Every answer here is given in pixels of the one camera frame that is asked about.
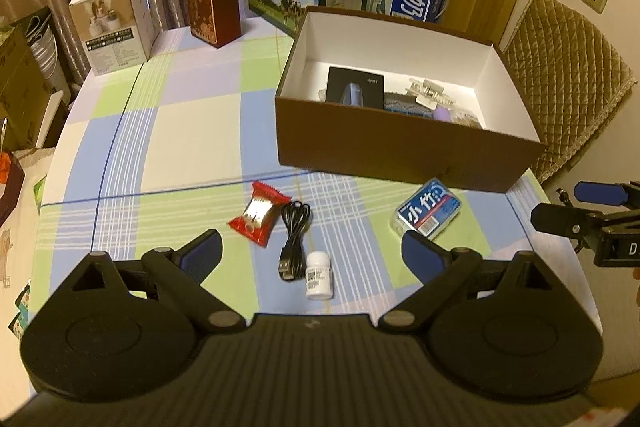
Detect white pill bottle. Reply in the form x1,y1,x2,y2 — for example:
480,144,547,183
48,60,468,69
305,251,333,300

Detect clear packet brown items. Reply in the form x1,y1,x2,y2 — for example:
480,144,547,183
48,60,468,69
449,107,483,129

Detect white plastic hook pack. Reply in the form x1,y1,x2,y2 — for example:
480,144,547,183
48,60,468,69
406,78,456,110

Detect large brown cardboard box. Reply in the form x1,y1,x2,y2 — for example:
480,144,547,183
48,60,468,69
274,6,546,193

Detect red snack packet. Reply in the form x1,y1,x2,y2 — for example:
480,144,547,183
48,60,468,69
228,181,291,247

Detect dark red paper box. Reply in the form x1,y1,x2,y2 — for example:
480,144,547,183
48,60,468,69
186,0,242,49

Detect quilted chair cushion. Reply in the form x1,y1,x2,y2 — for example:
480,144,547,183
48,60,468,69
504,0,637,183

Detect white product box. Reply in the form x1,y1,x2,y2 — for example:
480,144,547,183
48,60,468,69
68,0,157,75

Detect black shaver box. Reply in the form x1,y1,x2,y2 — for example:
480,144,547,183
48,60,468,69
326,66,384,109

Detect purple tube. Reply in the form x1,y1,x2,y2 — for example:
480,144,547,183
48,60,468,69
433,106,451,122

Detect checked table cloth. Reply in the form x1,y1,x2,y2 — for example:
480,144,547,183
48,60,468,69
29,17,598,320

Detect black usb cable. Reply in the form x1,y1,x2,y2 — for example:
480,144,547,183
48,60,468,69
278,199,314,283

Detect brown cardboard boxes stack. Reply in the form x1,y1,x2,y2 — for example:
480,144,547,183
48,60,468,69
1,6,70,150

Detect blue cotton swab box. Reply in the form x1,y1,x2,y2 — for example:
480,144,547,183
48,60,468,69
390,178,462,239

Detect knitted patterned pouch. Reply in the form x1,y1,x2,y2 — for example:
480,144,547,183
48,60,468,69
384,92,434,119

